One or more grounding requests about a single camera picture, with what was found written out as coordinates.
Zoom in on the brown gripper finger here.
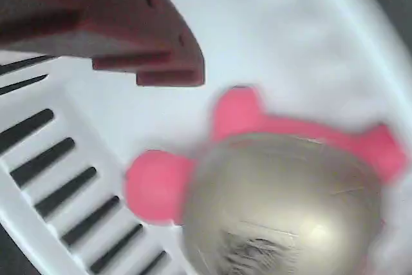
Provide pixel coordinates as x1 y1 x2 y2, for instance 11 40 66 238
0 0 206 88

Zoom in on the white plastic basket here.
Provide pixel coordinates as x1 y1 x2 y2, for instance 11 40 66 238
0 0 412 275

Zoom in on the red turtle toy gold shell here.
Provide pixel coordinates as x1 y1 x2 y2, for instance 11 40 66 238
124 84 408 275

